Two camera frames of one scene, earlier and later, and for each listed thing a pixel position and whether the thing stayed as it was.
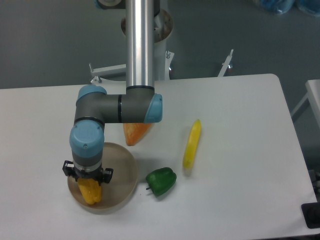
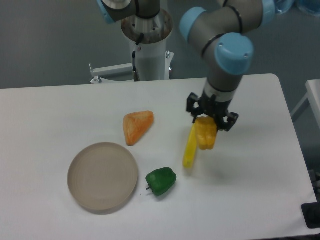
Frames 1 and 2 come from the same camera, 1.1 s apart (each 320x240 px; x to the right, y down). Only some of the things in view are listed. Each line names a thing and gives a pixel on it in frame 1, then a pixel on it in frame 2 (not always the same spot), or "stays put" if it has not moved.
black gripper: (102, 176) to (208, 106)
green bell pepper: (161, 180) stays put
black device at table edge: (311, 213) stays put
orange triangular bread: (134, 132) stays put
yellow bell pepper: (90, 189) to (206, 128)
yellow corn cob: (192, 144) stays put
